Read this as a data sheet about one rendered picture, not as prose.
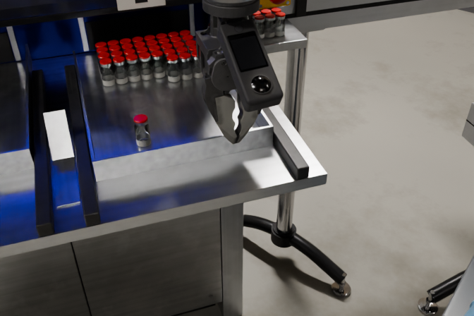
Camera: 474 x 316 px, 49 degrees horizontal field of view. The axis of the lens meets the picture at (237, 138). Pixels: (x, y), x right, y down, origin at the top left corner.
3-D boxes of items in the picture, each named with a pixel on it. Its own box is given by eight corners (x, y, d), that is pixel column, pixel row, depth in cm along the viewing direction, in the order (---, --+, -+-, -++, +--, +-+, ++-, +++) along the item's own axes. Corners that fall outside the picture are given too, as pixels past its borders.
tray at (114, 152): (75, 68, 98) (72, 51, 96) (209, 47, 105) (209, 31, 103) (96, 181, 72) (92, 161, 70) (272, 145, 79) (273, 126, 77)
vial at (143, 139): (135, 140, 79) (132, 116, 77) (149, 137, 80) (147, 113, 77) (137, 149, 78) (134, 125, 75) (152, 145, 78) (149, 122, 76)
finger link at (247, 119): (245, 121, 80) (245, 67, 75) (258, 143, 75) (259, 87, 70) (226, 125, 79) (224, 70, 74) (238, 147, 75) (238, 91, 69)
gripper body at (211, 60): (246, 61, 76) (247, -21, 69) (267, 90, 69) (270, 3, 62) (195, 70, 74) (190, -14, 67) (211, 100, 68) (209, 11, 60)
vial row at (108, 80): (102, 81, 93) (98, 58, 91) (199, 66, 98) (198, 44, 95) (104, 87, 92) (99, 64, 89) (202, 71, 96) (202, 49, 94)
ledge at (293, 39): (226, 28, 116) (226, 20, 115) (281, 21, 120) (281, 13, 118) (247, 56, 106) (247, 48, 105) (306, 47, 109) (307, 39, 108)
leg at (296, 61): (264, 235, 172) (275, 15, 127) (290, 228, 175) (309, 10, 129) (275, 254, 166) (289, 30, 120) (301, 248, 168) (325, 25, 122)
